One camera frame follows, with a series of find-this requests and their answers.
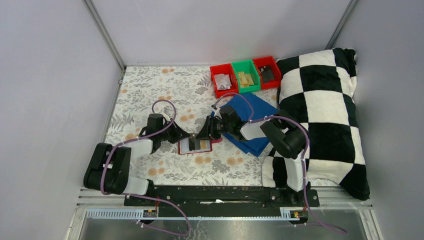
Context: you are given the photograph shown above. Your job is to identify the silver cards in bin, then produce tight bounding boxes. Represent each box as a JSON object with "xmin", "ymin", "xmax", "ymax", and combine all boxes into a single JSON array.
[{"xmin": 214, "ymin": 73, "xmax": 232, "ymax": 91}]

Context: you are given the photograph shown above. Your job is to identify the left red plastic bin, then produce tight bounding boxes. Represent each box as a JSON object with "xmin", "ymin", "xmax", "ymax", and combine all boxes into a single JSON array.
[{"xmin": 209, "ymin": 63, "xmax": 239, "ymax": 98}]

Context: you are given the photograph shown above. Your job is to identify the gold cards in bin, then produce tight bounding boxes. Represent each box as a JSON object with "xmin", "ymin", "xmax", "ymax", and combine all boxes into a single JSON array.
[{"xmin": 237, "ymin": 71, "xmax": 255, "ymax": 88}]

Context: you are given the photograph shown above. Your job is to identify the black cards in bin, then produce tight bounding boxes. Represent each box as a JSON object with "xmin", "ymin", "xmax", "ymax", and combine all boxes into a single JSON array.
[{"xmin": 259, "ymin": 65, "xmax": 275, "ymax": 84}]

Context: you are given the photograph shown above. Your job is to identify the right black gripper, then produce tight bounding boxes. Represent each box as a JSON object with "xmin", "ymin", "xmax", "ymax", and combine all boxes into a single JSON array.
[{"xmin": 195, "ymin": 115, "xmax": 232, "ymax": 141}]

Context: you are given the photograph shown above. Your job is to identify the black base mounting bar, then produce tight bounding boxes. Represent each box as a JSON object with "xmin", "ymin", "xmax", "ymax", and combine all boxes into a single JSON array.
[{"xmin": 124, "ymin": 185, "xmax": 320, "ymax": 218}]

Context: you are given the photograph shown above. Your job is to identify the black white checkered pillow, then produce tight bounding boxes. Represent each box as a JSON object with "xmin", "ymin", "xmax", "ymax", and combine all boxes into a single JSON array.
[{"xmin": 276, "ymin": 48, "xmax": 370, "ymax": 201}]

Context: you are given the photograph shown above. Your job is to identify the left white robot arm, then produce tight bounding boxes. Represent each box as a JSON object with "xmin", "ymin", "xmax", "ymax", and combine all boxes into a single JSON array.
[{"xmin": 83, "ymin": 113, "xmax": 190, "ymax": 206}]

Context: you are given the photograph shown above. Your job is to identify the red plastic bin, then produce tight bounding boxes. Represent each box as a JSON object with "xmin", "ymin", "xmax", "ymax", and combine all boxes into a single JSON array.
[
  {"xmin": 209, "ymin": 63, "xmax": 239, "ymax": 98},
  {"xmin": 252, "ymin": 56, "xmax": 282, "ymax": 90}
]

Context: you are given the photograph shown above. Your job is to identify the gold card right sleeve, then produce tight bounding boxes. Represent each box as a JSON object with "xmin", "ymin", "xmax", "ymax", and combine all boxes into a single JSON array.
[{"xmin": 199, "ymin": 140, "xmax": 211, "ymax": 151}]

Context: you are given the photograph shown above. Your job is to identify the right red plastic bin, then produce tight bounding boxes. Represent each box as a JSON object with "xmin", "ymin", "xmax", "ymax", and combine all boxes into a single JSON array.
[{"xmin": 252, "ymin": 56, "xmax": 282, "ymax": 90}]

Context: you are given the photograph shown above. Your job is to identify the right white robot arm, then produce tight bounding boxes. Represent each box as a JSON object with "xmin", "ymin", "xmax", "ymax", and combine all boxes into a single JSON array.
[{"xmin": 196, "ymin": 105, "xmax": 310, "ymax": 206}]

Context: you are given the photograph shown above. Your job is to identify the floral patterned table mat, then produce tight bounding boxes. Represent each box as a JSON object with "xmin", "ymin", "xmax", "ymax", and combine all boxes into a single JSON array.
[{"xmin": 105, "ymin": 66, "xmax": 272, "ymax": 186}]

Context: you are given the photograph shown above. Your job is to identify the blue folded cloth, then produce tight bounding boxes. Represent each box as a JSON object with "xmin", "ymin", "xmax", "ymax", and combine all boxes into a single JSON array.
[{"xmin": 211, "ymin": 93, "xmax": 277, "ymax": 157}]

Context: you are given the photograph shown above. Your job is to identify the green plastic bin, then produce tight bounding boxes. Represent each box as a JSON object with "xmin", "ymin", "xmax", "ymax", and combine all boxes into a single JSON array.
[{"xmin": 231, "ymin": 60, "xmax": 261, "ymax": 93}]

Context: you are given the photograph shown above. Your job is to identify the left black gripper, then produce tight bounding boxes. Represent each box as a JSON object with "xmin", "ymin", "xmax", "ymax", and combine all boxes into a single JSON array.
[{"xmin": 158, "ymin": 118, "xmax": 190, "ymax": 144}]

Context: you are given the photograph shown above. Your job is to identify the red leather card holder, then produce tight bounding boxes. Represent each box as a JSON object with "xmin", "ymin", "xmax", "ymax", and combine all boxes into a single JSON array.
[{"xmin": 178, "ymin": 133, "xmax": 223, "ymax": 155}]

